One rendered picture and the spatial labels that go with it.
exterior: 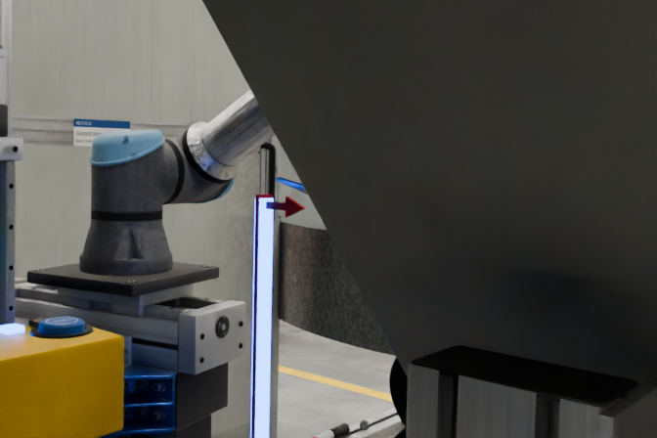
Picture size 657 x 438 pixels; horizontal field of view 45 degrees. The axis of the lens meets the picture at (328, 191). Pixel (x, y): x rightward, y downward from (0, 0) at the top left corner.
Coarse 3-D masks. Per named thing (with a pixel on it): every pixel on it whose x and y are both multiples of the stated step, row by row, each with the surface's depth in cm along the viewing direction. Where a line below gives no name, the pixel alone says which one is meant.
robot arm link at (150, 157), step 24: (96, 144) 127; (120, 144) 126; (144, 144) 127; (168, 144) 134; (96, 168) 127; (120, 168) 126; (144, 168) 127; (168, 168) 131; (96, 192) 127; (120, 192) 126; (144, 192) 127; (168, 192) 133
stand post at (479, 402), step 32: (448, 352) 37; (480, 352) 37; (416, 384) 35; (448, 384) 35; (480, 384) 33; (512, 384) 32; (544, 384) 32; (576, 384) 32; (608, 384) 32; (640, 384) 33; (416, 416) 35; (448, 416) 35; (480, 416) 33; (512, 416) 32; (544, 416) 32; (576, 416) 30
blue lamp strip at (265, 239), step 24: (264, 216) 90; (264, 240) 90; (264, 264) 90; (264, 288) 91; (264, 312) 91; (264, 336) 91; (264, 360) 91; (264, 384) 91; (264, 408) 92; (264, 432) 92
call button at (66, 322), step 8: (40, 320) 73; (48, 320) 73; (56, 320) 73; (64, 320) 73; (72, 320) 73; (80, 320) 73; (40, 328) 71; (48, 328) 71; (56, 328) 71; (64, 328) 71; (72, 328) 71; (80, 328) 72
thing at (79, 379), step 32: (0, 352) 65; (32, 352) 65; (64, 352) 67; (96, 352) 70; (0, 384) 63; (32, 384) 65; (64, 384) 67; (96, 384) 70; (0, 416) 63; (32, 416) 65; (64, 416) 68; (96, 416) 70
